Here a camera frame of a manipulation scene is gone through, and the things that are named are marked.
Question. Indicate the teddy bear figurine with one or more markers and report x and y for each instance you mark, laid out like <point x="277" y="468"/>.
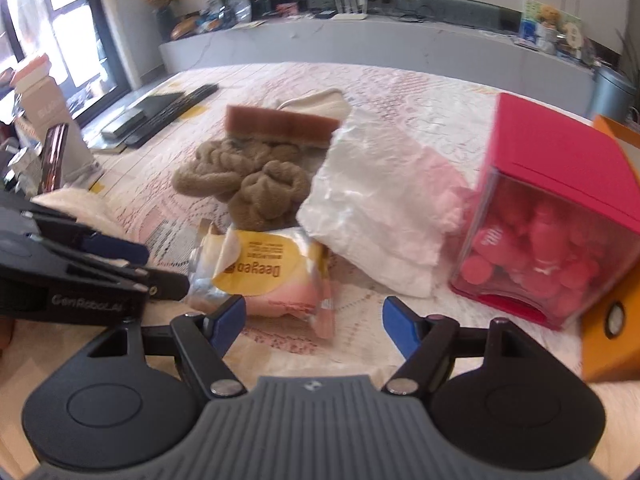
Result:
<point x="547" y="22"/>

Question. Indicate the pink sponge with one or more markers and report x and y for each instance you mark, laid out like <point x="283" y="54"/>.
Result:
<point x="280" y="122"/>

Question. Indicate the brown glossy case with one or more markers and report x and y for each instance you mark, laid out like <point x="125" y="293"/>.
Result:
<point x="52" y="160"/>

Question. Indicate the yellow pink plastic packet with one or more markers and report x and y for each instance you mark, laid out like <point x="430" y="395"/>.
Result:
<point x="270" y="272"/>

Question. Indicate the white router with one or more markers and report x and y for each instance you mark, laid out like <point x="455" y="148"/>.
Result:
<point x="350" y="7"/>

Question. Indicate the blue white box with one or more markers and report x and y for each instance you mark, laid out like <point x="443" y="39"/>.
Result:
<point x="529" y="30"/>

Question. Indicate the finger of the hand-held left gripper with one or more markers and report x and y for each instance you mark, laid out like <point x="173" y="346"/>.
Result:
<point x="167" y="284"/>
<point x="117" y="251"/>

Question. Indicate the grey book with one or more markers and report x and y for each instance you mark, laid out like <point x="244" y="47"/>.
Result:
<point x="120" y="127"/>

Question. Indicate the black tablet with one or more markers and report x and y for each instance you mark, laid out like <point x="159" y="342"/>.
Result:
<point x="152" y="102"/>

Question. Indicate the brown plush toy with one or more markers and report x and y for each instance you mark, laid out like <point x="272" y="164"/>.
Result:
<point x="265" y="190"/>

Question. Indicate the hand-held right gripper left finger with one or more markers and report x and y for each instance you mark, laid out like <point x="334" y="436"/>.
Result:
<point x="230" y="319"/>

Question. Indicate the white curved cabinet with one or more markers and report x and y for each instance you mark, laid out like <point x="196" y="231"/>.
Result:
<point x="350" y="40"/>

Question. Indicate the red box lid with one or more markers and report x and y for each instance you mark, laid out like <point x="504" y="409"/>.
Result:
<point x="545" y="150"/>

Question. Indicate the cream fluffy cloth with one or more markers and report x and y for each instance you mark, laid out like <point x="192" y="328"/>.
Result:
<point x="85" y="205"/>

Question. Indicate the glass balcony door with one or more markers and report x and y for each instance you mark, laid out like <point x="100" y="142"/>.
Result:
<point x="65" y="20"/>

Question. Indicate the grey trash can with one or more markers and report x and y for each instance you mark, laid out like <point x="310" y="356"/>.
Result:
<point x="607" y="92"/>

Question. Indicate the black keyboard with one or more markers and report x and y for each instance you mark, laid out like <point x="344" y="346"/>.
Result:
<point x="175" y="107"/>

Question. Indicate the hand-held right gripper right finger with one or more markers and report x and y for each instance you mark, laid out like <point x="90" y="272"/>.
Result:
<point x="398" y="327"/>

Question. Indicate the orange cardboard box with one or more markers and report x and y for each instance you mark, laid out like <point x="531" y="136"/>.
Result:
<point x="615" y="350"/>

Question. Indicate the white cloth item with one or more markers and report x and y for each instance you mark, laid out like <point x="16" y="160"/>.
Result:
<point x="320" y="102"/>

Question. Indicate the white plastic pack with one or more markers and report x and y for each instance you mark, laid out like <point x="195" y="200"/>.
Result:
<point x="370" y="190"/>

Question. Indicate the clear plastic bottle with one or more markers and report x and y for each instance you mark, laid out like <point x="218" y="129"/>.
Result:
<point x="241" y="7"/>

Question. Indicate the beige paper carton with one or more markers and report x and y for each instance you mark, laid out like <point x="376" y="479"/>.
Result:
<point x="45" y="105"/>

